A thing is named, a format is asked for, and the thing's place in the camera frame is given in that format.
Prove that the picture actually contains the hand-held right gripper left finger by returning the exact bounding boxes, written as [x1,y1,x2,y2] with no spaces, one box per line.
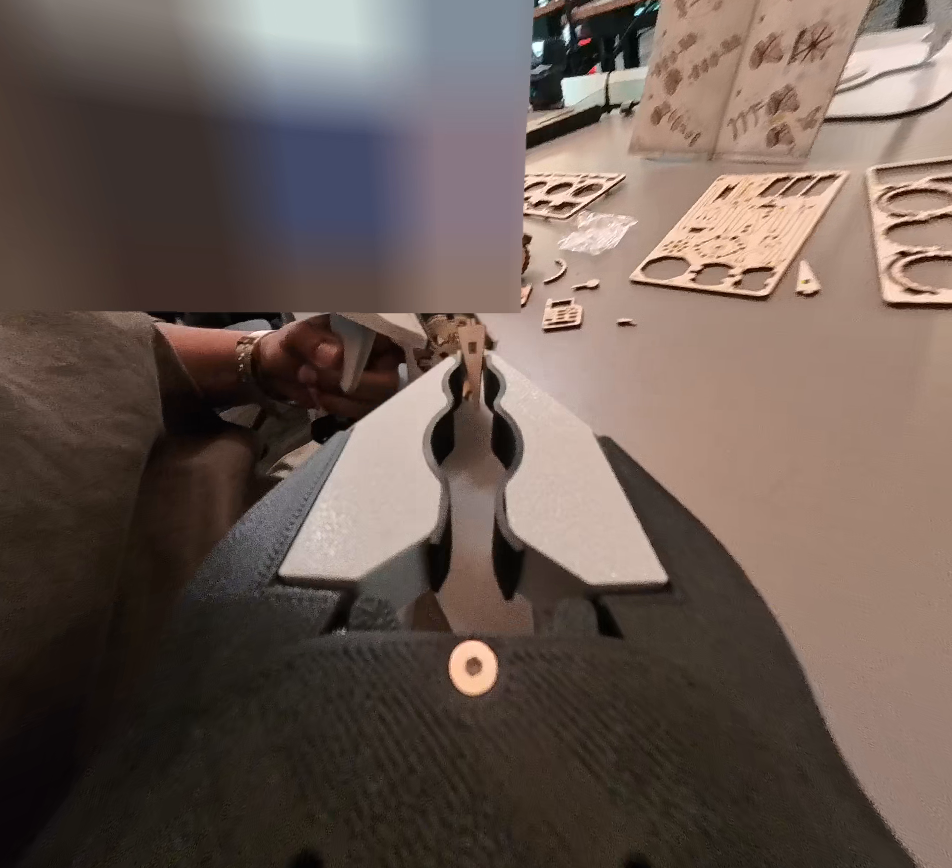
[277,353,456,621]

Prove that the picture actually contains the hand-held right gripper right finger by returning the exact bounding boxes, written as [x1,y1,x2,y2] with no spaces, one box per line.
[491,353,669,627]

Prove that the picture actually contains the wooden toothed frame piece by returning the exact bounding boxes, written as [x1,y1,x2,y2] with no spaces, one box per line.
[415,312,493,372]

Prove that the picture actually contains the person's left forearm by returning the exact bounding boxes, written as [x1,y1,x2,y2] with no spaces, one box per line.
[152,321,246,411]

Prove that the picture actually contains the grey desk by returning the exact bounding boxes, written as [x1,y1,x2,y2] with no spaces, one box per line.
[521,28,952,839]

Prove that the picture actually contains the person's left hand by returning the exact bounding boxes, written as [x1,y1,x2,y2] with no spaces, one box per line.
[255,316,406,424]

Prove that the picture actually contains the wooden sheet with round cutouts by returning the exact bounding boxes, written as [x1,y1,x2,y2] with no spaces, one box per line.
[524,171,627,220]

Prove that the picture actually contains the clear plastic bag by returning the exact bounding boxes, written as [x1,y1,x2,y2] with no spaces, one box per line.
[557,211,640,256]

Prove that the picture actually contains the person's brown shirt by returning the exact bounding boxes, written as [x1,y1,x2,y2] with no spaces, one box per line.
[0,310,257,868]

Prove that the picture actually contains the large wooden parts sheet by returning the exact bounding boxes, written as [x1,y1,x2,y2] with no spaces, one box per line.
[629,171,849,301]

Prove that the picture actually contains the white box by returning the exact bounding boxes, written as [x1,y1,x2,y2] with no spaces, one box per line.
[561,68,660,113]

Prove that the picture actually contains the open instruction booklet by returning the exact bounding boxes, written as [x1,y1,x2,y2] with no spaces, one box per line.
[628,0,910,163]

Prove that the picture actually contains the white curved stand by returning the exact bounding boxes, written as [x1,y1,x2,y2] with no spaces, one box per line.
[824,20,952,123]

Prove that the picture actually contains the gold bracelet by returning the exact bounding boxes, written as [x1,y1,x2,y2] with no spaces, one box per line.
[234,331,278,387]

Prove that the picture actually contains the wooden sheet with ring cutouts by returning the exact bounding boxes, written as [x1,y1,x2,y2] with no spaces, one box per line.
[866,157,952,308]

